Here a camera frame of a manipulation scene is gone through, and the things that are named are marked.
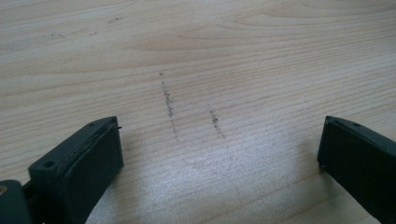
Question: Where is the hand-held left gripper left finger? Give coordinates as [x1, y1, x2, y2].
[27, 116, 125, 224]

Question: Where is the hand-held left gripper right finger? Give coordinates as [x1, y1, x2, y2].
[317, 115, 396, 224]

